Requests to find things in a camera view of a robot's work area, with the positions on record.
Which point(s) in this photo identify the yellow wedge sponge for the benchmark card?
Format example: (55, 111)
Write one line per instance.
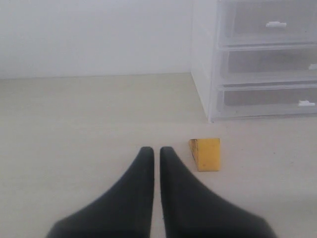
(206, 154)

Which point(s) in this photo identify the middle clear wide drawer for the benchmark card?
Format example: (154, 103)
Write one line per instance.
(243, 66)

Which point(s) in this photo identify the clear wide drawer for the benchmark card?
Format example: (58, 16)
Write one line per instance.
(266, 102)
(243, 66)

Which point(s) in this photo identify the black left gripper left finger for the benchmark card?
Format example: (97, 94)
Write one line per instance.
(124, 211)

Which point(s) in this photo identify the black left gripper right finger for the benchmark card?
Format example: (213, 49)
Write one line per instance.
(191, 210)

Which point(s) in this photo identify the white plastic drawer cabinet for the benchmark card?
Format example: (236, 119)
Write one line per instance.
(205, 51)

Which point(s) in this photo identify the bottom clear wide drawer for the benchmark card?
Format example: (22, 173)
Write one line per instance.
(266, 102)

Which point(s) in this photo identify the top left clear drawer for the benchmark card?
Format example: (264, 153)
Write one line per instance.
(253, 22)

